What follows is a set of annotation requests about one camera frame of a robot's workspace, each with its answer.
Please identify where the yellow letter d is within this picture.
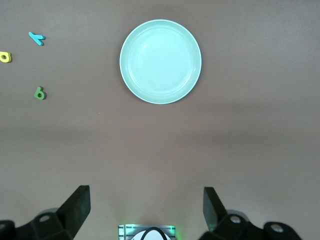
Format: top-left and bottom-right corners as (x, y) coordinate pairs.
(0, 51), (13, 64)

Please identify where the dark green letter b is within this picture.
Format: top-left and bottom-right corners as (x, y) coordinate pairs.
(33, 86), (48, 101)

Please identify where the teal letter y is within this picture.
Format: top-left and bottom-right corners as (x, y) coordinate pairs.
(27, 31), (46, 47)

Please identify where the light green plate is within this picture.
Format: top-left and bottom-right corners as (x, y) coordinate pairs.
(119, 19), (203, 105)

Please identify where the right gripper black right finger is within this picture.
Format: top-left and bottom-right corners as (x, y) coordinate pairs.
(198, 186), (303, 240)

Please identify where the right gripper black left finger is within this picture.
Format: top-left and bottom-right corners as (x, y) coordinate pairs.
(0, 185), (91, 240)

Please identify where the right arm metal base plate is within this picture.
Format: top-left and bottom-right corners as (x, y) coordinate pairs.
(117, 224), (177, 240)

